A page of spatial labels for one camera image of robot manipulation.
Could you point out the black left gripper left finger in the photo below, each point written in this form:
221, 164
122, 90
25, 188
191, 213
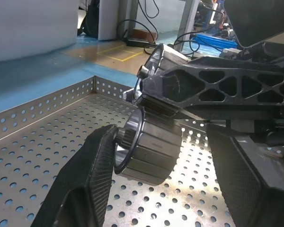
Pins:
80, 184

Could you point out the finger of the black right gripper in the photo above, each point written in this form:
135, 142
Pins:
177, 85

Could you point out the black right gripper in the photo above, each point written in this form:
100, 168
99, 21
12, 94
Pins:
262, 21

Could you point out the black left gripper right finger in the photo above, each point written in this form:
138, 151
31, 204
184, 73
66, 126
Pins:
239, 189

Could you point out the perforated metal tray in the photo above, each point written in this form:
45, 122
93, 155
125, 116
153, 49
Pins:
38, 153

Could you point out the blue plastic crate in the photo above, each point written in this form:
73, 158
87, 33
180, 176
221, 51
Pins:
213, 42

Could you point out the black power strip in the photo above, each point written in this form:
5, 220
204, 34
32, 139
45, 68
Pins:
136, 42

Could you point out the brown wooden block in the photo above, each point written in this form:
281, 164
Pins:
142, 33

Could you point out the grey metal table leg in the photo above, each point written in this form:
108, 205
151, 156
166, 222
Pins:
188, 19

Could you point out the brown cardboard mat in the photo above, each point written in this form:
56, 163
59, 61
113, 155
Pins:
104, 63

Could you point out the white upright panel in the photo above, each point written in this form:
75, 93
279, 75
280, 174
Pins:
113, 21

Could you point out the black bag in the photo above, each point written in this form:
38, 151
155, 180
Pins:
91, 19

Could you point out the white foam backdrop sheet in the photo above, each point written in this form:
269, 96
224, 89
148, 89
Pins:
26, 23

